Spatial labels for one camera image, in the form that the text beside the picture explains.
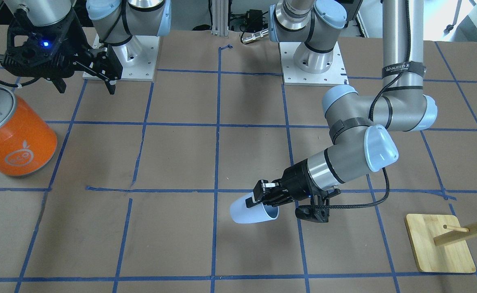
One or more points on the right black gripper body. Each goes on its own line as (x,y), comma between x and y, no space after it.
(77,37)

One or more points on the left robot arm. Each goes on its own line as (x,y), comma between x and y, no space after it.
(360,125)

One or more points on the light blue cup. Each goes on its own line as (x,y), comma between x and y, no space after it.
(256,214)

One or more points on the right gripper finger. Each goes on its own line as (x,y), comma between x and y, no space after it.
(60,85)
(104,64)

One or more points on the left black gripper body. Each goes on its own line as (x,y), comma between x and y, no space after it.
(296,180)

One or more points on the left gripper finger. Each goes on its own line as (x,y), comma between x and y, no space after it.
(261,189)
(277,201)

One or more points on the wooden mug tree stand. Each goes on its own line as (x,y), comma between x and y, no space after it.
(439,243)

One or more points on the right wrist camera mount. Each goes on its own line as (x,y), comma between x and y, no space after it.
(25,50)

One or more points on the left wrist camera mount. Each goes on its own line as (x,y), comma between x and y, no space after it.
(318,210)

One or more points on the aluminium frame post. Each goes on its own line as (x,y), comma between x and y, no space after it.
(219,17)

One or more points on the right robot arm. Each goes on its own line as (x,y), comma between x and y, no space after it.
(115,21)

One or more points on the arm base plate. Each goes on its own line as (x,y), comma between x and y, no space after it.
(301,66)
(138,58)

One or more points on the orange can with silver lid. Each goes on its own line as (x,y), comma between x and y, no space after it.
(27,143)

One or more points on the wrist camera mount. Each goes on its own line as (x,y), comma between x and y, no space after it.
(318,210)
(25,50)

